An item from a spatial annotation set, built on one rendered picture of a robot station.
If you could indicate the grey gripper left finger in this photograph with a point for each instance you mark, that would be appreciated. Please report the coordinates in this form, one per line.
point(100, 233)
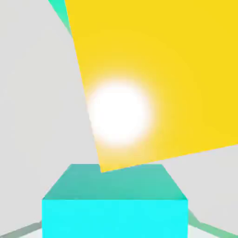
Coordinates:
point(22, 232)

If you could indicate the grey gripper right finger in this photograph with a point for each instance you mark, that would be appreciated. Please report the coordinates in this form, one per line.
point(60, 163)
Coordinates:
point(206, 229)

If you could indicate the large yellow box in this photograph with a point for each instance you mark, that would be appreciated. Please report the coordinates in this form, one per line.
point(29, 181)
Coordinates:
point(167, 65)

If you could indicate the large green box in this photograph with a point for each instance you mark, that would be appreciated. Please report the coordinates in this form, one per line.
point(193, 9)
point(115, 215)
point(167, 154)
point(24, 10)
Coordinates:
point(59, 11)

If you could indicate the small cyan cube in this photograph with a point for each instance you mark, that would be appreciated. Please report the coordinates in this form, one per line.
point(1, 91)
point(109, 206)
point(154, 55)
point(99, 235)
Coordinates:
point(114, 217)

